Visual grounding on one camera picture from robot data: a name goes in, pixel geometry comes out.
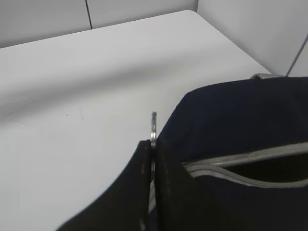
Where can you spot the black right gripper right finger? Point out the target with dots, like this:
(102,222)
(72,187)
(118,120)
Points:
(181,203)

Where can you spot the navy blue lunch bag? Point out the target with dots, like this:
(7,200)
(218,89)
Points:
(246,144)

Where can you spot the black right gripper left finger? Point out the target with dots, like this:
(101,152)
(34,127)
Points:
(124,205)

